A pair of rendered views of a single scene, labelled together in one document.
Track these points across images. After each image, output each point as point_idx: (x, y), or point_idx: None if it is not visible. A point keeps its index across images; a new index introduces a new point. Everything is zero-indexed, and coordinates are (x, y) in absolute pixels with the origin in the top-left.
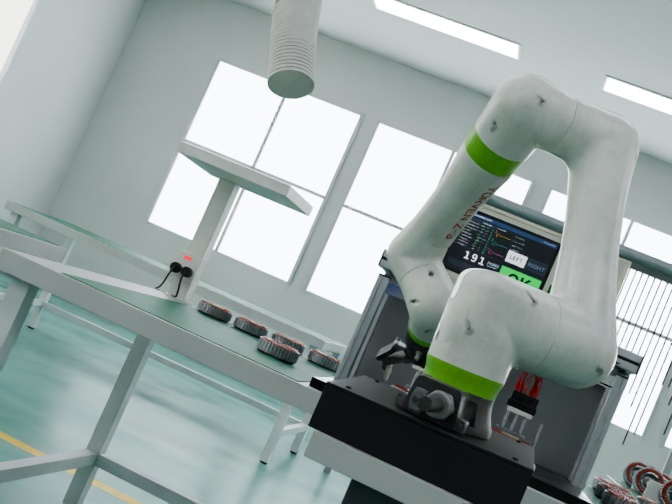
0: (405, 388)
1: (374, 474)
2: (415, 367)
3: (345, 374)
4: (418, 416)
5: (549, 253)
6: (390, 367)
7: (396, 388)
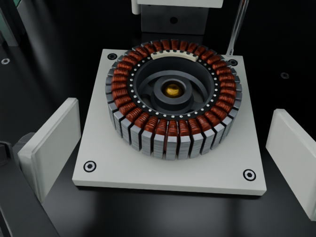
0: (146, 54)
1: None
2: (147, 1)
3: (6, 34)
4: None
5: None
6: (52, 165)
7: (121, 124)
